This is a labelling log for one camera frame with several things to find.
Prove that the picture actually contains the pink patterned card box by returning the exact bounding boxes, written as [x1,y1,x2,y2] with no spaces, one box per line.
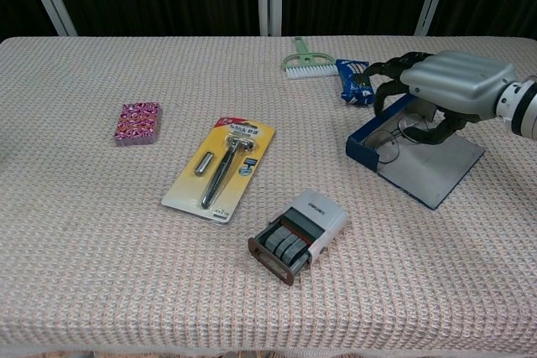
[112,101,164,148]

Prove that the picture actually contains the razor in yellow blister pack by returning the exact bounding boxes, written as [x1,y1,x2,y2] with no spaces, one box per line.
[161,117,277,226]

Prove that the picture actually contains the blue snack packet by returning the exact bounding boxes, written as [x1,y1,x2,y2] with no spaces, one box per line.
[335,59,376,106]

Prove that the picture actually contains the blue glasses case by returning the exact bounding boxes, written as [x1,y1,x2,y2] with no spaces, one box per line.
[345,92,486,210]

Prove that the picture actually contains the thin frame eyeglasses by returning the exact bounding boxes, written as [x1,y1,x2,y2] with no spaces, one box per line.
[363,113,431,164]

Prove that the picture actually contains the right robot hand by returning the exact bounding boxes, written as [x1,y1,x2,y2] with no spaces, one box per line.
[359,49,517,145]

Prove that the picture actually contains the white date stamp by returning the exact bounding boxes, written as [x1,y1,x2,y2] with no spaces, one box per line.
[247,188,349,288]

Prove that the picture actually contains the green cleaning brush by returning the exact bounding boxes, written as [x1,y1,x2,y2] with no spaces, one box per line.
[281,36,339,80]

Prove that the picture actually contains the beige woven tablecloth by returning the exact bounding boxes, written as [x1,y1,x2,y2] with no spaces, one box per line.
[0,34,537,355]

